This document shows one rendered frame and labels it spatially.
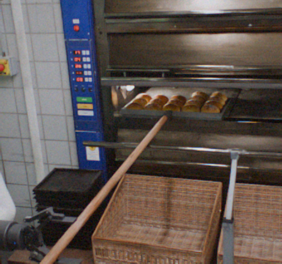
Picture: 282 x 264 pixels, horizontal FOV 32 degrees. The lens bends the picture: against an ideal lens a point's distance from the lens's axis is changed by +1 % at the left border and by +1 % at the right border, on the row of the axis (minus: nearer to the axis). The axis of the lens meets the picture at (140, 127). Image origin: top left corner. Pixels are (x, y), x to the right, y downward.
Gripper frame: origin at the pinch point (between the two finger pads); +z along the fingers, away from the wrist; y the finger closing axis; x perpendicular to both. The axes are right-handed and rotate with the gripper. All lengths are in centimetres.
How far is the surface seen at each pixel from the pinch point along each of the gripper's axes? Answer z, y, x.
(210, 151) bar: 22, 1, -89
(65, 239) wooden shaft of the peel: -6.0, 2.8, -5.5
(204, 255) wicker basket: 19, 47, -79
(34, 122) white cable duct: -86, -2, -122
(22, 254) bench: -75, 56, -78
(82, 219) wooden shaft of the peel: -6.0, 2.0, -17.6
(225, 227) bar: 31, 26, -68
